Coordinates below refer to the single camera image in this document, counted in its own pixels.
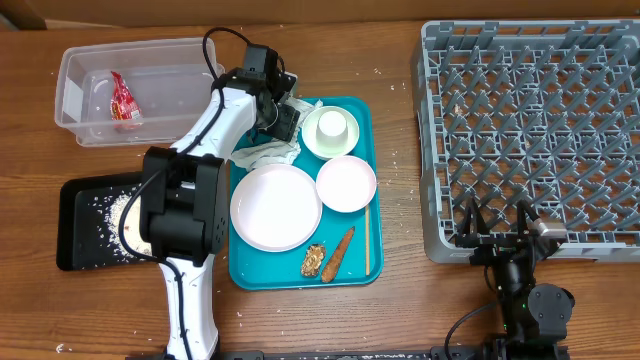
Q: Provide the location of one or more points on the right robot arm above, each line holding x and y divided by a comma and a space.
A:
534, 316

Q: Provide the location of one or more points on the wooden chopstick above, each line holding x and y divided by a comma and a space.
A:
367, 240

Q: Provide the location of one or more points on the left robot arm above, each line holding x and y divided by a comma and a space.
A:
183, 197

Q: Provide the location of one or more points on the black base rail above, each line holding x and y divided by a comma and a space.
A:
436, 353

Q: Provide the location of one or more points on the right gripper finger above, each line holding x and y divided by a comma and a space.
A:
473, 222
526, 223

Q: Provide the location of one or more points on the pile of white rice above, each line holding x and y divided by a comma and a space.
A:
109, 210

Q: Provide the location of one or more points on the white cup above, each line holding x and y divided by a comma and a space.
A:
332, 128

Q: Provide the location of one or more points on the black tray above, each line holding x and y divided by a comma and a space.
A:
77, 240

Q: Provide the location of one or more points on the grey dishwasher rack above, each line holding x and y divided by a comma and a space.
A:
541, 111

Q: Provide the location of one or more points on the large white plate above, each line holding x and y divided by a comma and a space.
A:
275, 208

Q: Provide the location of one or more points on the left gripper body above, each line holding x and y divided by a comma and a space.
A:
280, 122

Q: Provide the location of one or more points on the brown carrot-shaped food scrap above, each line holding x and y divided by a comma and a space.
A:
331, 269

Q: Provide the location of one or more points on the red snack wrapper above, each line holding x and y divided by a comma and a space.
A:
125, 111

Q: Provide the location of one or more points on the white napkin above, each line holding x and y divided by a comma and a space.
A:
276, 151

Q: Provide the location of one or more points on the clear plastic bin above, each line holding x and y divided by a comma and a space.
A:
168, 78

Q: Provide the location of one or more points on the golden crumpled food scrap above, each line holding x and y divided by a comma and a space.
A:
313, 260

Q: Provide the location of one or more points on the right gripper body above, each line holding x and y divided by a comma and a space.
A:
493, 250

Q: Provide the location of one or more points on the small white plate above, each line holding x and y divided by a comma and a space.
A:
346, 184

